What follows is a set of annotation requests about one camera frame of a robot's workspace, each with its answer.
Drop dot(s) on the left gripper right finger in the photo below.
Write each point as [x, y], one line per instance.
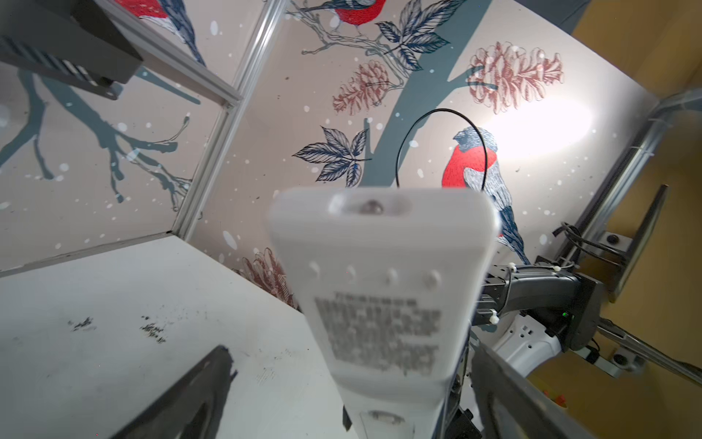
[510, 407]

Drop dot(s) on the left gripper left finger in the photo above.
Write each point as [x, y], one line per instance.
[193, 407]

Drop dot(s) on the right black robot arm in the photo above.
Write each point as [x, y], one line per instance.
[556, 310]

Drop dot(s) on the black wall basket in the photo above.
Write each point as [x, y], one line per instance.
[73, 42]

